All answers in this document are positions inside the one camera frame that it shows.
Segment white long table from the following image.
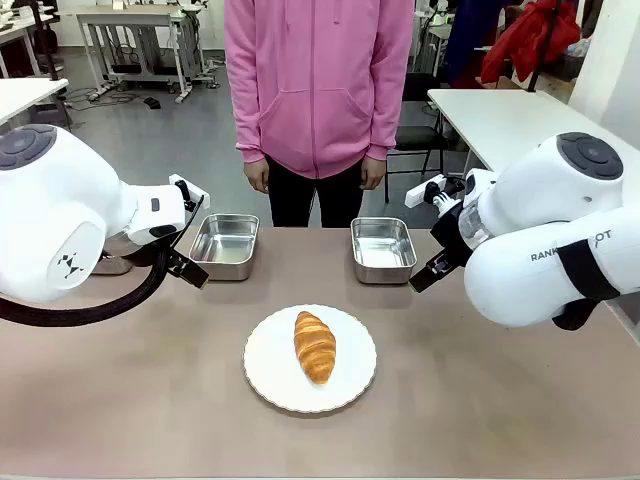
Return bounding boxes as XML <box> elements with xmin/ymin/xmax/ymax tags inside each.
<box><xmin>427</xmin><ymin>87</ymin><xmax>609</xmax><ymax>174</ymax></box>

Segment red jacket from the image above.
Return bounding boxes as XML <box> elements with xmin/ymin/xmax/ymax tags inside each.
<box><xmin>480</xmin><ymin>0</ymin><xmax>582</xmax><ymax>85</ymax></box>

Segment thick black sleeved cable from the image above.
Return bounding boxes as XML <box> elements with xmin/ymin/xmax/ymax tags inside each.
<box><xmin>0</xmin><ymin>247</ymin><xmax>171</xmax><ymax>328</ymax></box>

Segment white side table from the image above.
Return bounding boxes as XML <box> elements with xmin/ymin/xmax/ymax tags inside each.
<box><xmin>0</xmin><ymin>76</ymin><xmax>70</xmax><ymax>127</ymax></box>

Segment golden croissant bread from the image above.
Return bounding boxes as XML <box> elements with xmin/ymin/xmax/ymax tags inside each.
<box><xmin>293</xmin><ymin>310</ymin><xmax>337</xmax><ymax>386</ymax></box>

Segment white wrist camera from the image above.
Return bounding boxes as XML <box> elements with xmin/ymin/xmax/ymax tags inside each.
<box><xmin>404</xmin><ymin>174</ymin><xmax>466</xmax><ymax>209</ymax></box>
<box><xmin>168</xmin><ymin>173</ymin><xmax>212</xmax><ymax>210</ymax></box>

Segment dark blue cloth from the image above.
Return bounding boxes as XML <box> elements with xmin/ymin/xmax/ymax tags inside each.
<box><xmin>442</xmin><ymin>0</ymin><xmax>506</xmax><ymax>90</ymax></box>

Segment white scalloped plate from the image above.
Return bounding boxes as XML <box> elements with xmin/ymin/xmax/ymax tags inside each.
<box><xmin>243</xmin><ymin>304</ymin><xmax>378</xmax><ymax>414</ymax></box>

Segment grey desk with frame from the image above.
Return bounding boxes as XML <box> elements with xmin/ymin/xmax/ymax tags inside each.
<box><xmin>74</xmin><ymin>3</ymin><xmax>197</xmax><ymax>104</ymax></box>

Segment black chair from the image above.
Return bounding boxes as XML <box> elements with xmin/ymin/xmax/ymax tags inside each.
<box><xmin>384</xmin><ymin>72</ymin><xmax>451</xmax><ymax>204</ymax></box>

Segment person's left hand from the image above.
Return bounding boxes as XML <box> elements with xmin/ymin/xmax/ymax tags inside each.
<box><xmin>359</xmin><ymin>154</ymin><xmax>387</xmax><ymax>192</ymax></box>

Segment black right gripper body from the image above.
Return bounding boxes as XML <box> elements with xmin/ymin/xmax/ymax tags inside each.
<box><xmin>429</xmin><ymin>203</ymin><xmax>474</xmax><ymax>267</ymax></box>

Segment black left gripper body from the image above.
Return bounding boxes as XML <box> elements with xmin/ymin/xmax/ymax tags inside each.
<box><xmin>167</xmin><ymin>245</ymin><xmax>191</xmax><ymax>276</ymax></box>

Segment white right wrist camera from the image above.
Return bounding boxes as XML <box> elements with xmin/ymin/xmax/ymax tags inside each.
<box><xmin>404</xmin><ymin>174</ymin><xmax>466</xmax><ymax>209</ymax></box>

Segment black strap on right arm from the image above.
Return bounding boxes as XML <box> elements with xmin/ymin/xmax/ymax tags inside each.
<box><xmin>556</xmin><ymin>238</ymin><xmax>622</xmax><ymax>303</ymax></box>

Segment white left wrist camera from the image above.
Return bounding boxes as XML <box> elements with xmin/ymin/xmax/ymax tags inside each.
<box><xmin>168</xmin><ymin>173</ymin><xmax>212</xmax><ymax>210</ymax></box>

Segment person's pink hoodie torso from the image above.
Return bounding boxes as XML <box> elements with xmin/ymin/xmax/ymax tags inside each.
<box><xmin>223</xmin><ymin>0</ymin><xmax>416</xmax><ymax>180</ymax></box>

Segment person's right hand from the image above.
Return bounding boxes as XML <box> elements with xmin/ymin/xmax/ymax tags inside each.
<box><xmin>243</xmin><ymin>155</ymin><xmax>272</xmax><ymax>196</ymax></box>

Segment person's black trousers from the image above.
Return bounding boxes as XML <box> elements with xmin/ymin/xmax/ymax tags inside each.
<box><xmin>266</xmin><ymin>155</ymin><xmax>366</xmax><ymax>229</ymax></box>

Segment rectangular steel container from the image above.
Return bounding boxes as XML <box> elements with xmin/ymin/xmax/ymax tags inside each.
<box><xmin>188</xmin><ymin>213</ymin><xmax>261</xmax><ymax>282</ymax></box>
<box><xmin>349</xmin><ymin>216</ymin><xmax>419</xmax><ymax>286</ymax></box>

